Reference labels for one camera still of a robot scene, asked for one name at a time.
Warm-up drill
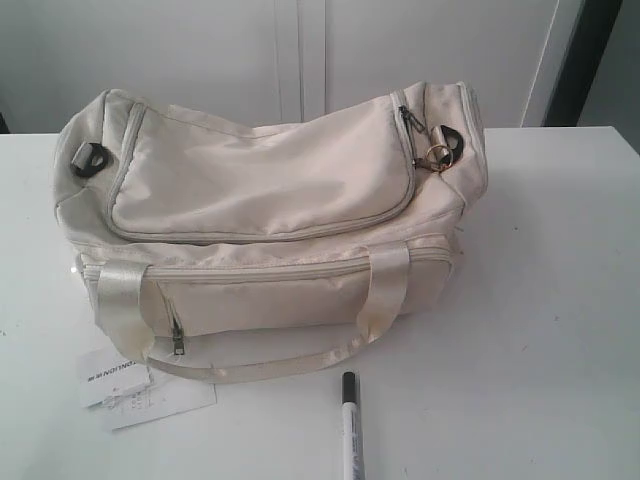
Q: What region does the cream fabric duffel bag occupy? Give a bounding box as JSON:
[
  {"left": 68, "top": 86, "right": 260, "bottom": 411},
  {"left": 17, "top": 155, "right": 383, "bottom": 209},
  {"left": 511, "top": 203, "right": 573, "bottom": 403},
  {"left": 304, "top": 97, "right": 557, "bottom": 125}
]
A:
[{"left": 53, "top": 82, "right": 488, "bottom": 384}]

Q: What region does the black and white marker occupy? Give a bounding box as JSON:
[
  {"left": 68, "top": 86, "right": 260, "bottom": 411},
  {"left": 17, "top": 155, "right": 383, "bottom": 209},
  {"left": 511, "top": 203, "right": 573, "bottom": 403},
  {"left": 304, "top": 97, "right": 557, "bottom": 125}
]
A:
[{"left": 341, "top": 371, "right": 365, "bottom": 480}]

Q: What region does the white printed paper tag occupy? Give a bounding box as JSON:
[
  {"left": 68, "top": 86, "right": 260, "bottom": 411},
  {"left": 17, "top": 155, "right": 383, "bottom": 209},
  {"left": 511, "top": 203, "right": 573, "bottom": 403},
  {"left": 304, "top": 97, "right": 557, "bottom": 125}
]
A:
[{"left": 103, "top": 369, "right": 217, "bottom": 431}]

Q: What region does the white brand hang tag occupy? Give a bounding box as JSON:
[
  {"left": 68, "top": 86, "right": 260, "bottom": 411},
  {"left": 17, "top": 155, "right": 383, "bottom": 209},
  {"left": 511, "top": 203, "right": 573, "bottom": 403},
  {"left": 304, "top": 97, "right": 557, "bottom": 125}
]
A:
[{"left": 76, "top": 347, "right": 151, "bottom": 408}]

